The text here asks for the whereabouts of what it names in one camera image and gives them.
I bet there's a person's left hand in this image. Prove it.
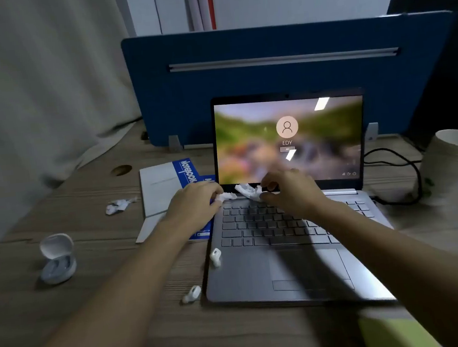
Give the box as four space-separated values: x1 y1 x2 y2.
161 178 229 239

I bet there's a person's right hand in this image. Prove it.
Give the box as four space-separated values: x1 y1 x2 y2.
258 165 334 228

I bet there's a white earbud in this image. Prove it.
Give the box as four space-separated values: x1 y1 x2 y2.
208 247 224 269
180 285 204 306

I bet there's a silver laptop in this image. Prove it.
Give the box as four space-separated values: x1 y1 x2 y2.
186 81 402 319

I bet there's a white earbud case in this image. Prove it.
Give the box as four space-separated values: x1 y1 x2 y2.
36 232 80 287

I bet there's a yellow sticky note pad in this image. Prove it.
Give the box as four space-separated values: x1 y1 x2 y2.
358 308 442 347

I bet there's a person's right forearm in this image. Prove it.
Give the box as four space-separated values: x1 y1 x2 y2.
306 188 458 347

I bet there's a person's left forearm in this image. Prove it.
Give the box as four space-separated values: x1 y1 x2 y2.
0 216 218 347

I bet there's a wooden desk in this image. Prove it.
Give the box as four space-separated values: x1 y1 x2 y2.
0 91 458 347

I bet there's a blue desk divider panel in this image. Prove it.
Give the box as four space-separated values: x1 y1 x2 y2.
120 6 458 160

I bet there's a stack of white paper cups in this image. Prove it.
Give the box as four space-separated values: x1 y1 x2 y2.
415 128 458 206

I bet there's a black divider panel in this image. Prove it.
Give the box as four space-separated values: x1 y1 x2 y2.
385 0 458 152

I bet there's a white tube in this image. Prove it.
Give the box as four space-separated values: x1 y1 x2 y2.
196 0 213 32
184 0 203 33

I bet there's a beige curtain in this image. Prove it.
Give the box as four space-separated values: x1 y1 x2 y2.
0 0 155 259

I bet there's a black cable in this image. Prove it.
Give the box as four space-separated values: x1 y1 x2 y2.
362 144 426 210

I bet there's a silver divider rail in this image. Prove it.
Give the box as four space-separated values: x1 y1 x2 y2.
168 42 401 78

